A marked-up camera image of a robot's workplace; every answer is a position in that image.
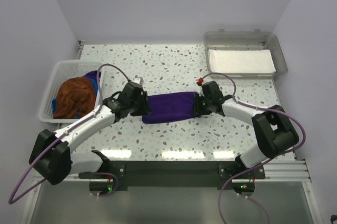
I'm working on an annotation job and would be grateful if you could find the brown towel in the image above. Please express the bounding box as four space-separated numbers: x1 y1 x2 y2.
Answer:
53 77 96 119

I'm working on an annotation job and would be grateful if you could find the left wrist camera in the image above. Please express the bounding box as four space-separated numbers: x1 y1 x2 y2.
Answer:
132 77 144 86

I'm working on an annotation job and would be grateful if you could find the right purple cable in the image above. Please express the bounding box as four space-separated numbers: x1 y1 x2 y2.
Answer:
197 73 306 224

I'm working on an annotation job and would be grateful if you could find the purple cable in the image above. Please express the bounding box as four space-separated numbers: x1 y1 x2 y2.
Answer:
7 63 132 205
197 73 306 224

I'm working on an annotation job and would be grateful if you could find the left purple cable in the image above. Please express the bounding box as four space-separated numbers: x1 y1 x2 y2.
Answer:
7 63 132 205

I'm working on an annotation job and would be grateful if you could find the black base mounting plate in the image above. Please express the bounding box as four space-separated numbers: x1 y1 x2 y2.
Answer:
78 160 266 192

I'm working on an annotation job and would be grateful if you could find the clear plastic bin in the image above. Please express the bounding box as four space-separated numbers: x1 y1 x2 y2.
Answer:
204 30 288 78

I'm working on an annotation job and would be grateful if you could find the blue towel in basket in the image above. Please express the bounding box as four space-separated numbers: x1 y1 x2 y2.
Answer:
52 98 57 114

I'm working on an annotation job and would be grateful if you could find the white plastic laundry basket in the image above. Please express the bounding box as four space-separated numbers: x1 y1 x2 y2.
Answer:
38 59 102 124

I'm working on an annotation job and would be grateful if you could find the purple towel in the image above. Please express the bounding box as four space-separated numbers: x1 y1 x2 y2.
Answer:
83 70 102 95
142 91 197 124

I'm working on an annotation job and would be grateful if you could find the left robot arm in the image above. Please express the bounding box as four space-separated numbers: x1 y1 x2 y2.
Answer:
28 77 151 185

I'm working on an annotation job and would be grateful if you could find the aluminium rail frame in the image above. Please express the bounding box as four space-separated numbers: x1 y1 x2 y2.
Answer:
33 40 313 182

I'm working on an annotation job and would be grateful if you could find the purple towel in basket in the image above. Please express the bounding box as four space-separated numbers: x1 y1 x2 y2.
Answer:
83 70 102 95

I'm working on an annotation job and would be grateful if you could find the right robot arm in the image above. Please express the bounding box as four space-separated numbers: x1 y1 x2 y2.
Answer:
193 78 299 178

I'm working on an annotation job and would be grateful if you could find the white folded towel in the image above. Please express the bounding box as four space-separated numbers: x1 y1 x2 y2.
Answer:
208 49 276 74

